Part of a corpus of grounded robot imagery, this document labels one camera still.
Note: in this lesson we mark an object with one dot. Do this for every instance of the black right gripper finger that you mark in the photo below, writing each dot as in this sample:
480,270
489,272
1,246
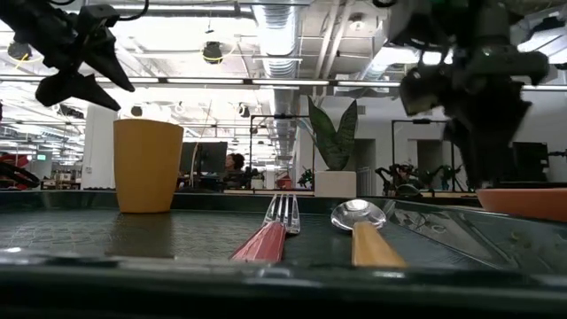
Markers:
467,150
505,142

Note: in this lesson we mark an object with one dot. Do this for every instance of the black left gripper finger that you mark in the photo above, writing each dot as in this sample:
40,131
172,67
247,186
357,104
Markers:
108,62
75,91

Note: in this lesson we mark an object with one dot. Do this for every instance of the orange plastic plate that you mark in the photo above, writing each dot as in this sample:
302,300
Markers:
527,204

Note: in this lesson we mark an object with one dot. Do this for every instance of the orange-yellow plastic cup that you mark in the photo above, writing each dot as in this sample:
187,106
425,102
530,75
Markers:
148,168

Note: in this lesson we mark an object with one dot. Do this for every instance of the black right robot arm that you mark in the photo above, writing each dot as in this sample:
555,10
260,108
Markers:
447,20

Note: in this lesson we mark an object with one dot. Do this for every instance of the dark green plastic tray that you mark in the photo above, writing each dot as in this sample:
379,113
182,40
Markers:
199,239

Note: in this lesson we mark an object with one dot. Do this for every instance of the black background robot arms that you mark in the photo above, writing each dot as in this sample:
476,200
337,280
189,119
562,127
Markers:
407,177

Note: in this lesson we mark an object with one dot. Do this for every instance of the black ceiling-hung lamp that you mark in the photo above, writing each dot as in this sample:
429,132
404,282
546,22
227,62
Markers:
212,52

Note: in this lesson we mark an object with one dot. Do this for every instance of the snake plant in white pot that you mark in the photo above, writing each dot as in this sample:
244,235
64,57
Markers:
334,146

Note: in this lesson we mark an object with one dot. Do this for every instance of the black desk monitor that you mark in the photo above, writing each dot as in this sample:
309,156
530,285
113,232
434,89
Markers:
208,157

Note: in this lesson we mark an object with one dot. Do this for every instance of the person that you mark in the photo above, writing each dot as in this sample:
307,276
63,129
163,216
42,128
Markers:
234,170

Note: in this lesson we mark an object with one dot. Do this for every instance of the black background metal frame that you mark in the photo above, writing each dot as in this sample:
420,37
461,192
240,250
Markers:
421,121
274,117

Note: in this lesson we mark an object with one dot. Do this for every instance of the silver ventilation duct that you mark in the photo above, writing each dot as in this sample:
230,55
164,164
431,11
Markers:
279,40

